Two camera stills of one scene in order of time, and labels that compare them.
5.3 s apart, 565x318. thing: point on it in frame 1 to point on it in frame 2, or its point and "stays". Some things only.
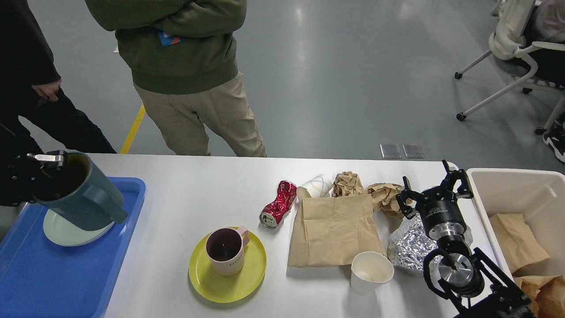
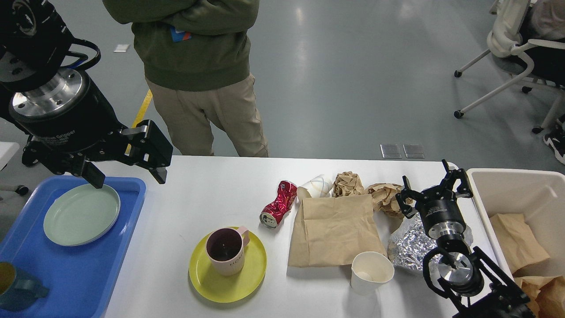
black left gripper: x=18 y=172 to x=64 y=122
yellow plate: x=226 y=288 stays
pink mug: x=224 y=248 stays
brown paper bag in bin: x=520 y=247 stays
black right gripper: x=438 y=206 stays
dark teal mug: x=80 y=194 to x=18 y=289
